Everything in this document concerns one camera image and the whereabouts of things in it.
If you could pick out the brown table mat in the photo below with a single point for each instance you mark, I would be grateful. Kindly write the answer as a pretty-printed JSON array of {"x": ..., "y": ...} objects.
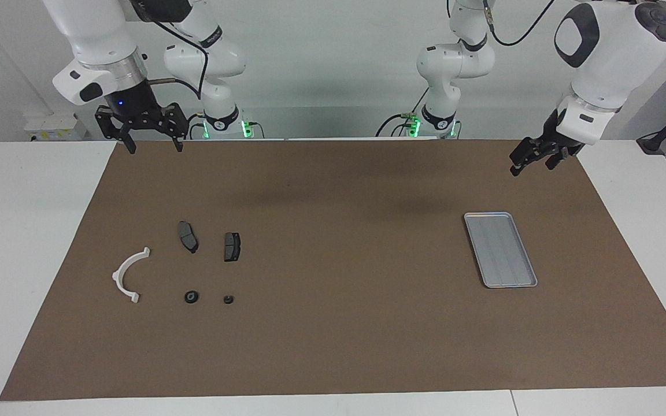
[{"x": 339, "y": 323}]

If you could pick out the white curved plastic bracket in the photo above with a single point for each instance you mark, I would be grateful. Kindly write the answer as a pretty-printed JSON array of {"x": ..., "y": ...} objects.
[{"x": 117, "y": 277}]

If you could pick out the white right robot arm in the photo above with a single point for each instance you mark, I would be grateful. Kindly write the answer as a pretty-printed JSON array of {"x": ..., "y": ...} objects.
[{"x": 96, "y": 34}]

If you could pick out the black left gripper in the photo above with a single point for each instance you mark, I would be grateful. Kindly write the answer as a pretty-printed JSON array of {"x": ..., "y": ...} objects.
[{"x": 548, "y": 143}]

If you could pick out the dark grey rectangular brake pad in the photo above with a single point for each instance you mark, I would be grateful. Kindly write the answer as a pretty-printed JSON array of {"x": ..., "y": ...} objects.
[{"x": 232, "y": 247}]

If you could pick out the white wall box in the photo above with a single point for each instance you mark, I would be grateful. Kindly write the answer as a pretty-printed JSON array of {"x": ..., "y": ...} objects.
[{"x": 55, "y": 128}]

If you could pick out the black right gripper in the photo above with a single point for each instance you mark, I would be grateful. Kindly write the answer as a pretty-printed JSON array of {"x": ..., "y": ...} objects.
[{"x": 136, "y": 112}]

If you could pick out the dark grey curved brake pad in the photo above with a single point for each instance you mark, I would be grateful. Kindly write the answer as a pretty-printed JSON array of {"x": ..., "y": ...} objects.
[{"x": 187, "y": 237}]

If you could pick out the silver metal tray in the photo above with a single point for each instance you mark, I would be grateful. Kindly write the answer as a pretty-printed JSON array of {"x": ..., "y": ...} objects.
[{"x": 500, "y": 248}]

